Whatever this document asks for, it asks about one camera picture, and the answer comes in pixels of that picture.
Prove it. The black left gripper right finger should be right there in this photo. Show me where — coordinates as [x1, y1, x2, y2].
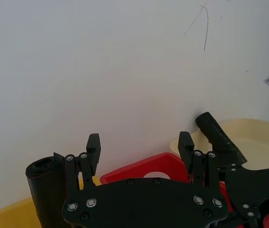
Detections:
[177, 131, 221, 190]

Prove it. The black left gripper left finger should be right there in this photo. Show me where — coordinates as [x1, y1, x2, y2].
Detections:
[64, 133, 102, 193]

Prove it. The black rolled tube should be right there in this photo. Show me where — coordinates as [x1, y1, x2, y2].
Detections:
[195, 111, 248, 165]

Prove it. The white round disc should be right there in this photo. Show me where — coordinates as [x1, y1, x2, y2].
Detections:
[143, 171, 170, 179]

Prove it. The red plastic tray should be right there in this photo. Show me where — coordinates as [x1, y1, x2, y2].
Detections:
[100, 152, 269, 228]

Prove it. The black rolled mat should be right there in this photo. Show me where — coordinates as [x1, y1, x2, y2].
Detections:
[25, 152, 69, 228]

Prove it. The cream plastic tray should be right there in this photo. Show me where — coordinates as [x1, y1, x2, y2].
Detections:
[169, 118, 269, 172]

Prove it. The yellow plastic tray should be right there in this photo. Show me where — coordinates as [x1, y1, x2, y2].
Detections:
[0, 175, 101, 228]

